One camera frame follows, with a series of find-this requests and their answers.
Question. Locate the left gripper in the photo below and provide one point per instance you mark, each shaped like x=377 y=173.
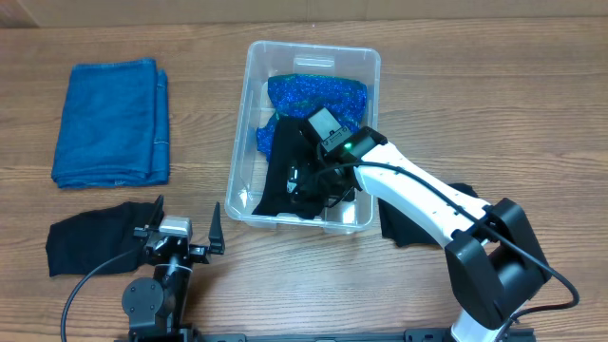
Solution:
x=217 y=239

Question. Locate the folded blue denim jeans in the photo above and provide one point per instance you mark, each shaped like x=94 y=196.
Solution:
x=115 y=127

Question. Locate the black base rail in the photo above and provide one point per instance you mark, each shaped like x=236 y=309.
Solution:
x=410 y=335

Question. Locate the clear plastic storage bin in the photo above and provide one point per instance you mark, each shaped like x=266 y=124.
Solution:
x=266 y=59

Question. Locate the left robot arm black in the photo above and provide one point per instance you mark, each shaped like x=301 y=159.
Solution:
x=155 y=305

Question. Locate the blue green sequin cloth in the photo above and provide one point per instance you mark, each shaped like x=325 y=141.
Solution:
x=301 y=95

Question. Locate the large black garment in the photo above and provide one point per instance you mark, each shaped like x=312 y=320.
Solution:
x=290 y=143

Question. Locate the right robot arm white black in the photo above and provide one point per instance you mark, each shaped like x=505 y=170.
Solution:
x=494 y=260

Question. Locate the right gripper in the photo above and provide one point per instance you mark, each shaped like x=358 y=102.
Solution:
x=301 y=180

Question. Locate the small black cloth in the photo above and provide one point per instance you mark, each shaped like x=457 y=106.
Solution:
x=404 y=228

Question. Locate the black cloth at left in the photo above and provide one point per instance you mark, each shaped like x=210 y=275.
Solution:
x=79 y=244

